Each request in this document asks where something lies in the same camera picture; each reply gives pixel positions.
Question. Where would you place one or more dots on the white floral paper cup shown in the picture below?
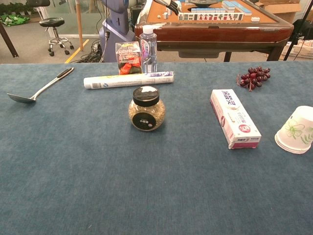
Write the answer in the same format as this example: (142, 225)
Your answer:
(296, 129)

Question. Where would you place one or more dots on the glass jar black lid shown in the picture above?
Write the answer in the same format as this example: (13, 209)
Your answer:
(146, 112)

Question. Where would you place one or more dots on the white pink toothpaste box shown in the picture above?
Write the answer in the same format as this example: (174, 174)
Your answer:
(234, 117)

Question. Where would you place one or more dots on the black silver background robot hand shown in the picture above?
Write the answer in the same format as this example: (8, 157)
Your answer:
(171, 6)

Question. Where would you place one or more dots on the brown cardboard box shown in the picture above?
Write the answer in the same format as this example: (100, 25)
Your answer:
(281, 9)

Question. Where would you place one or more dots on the white plastic wrap roll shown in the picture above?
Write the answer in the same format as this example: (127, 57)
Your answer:
(127, 80)

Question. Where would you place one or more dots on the clear water bottle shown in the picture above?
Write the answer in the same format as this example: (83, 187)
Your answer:
(148, 51)

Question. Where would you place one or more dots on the brown mahjong table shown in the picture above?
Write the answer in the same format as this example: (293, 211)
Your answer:
(215, 34)

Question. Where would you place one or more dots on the dark red grape bunch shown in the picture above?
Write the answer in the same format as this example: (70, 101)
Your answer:
(255, 77)

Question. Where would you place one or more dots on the mahjong tile row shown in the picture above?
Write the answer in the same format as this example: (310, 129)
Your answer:
(210, 16)

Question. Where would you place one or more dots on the wooden pole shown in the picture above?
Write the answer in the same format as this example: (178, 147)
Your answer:
(79, 27)

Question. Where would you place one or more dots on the single white mahjong tile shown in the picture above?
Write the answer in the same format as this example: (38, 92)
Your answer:
(255, 19)

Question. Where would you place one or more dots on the black rolling stool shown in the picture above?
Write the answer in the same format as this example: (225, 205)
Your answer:
(52, 22)

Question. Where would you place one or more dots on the white plastic crate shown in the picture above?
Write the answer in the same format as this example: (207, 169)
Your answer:
(304, 50)

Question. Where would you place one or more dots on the black tripod stand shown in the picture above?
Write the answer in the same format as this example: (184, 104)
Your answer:
(297, 34)

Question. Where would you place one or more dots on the green bag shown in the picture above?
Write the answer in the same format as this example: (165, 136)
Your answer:
(13, 19)

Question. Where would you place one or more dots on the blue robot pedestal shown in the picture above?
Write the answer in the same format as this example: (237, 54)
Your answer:
(117, 24)

